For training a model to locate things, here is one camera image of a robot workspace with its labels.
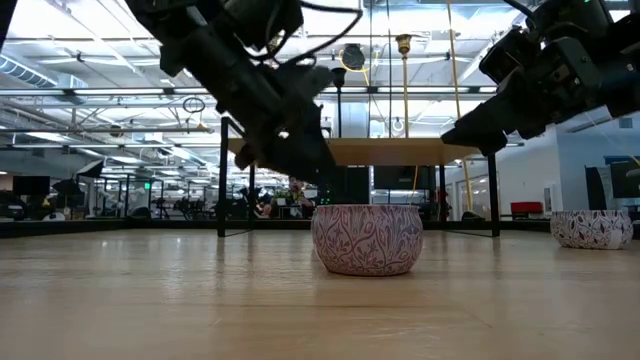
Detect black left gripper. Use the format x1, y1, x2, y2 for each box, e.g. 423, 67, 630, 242
164, 19, 337, 187

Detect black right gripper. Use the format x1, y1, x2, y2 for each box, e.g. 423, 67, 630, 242
440, 37, 604, 157

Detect tall black candlestick holder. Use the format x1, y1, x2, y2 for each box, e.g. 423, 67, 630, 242
330, 67, 348, 139

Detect tall gold candlestick holder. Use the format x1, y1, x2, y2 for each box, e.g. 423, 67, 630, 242
395, 33, 413, 139

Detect pink patterned ceramic bowl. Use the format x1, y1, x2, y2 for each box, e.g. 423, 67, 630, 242
310, 203, 424, 278

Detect white purple-leaf patterned bowl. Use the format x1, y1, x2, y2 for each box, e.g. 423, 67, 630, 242
549, 209, 635, 251

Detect person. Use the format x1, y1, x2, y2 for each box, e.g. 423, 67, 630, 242
264, 177, 316, 219

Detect red seat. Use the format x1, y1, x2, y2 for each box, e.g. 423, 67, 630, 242
510, 201, 544, 217

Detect wooden riser with black legs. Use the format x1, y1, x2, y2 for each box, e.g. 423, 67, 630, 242
217, 117, 501, 239

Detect black studio softbox light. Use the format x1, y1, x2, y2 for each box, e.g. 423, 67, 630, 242
74, 158, 106, 182

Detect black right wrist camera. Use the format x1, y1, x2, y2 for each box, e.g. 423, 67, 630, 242
478, 24, 544, 85

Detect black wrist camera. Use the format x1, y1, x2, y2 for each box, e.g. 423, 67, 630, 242
478, 24, 544, 85
222, 0, 305, 51

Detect black hanging cord reel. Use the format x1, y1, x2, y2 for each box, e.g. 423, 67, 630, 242
339, 43, 369, 72

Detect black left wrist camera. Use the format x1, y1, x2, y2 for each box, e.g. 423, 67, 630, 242
222, 0, 305, 51

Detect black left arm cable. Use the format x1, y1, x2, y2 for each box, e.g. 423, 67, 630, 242
249, 0, 364, 66

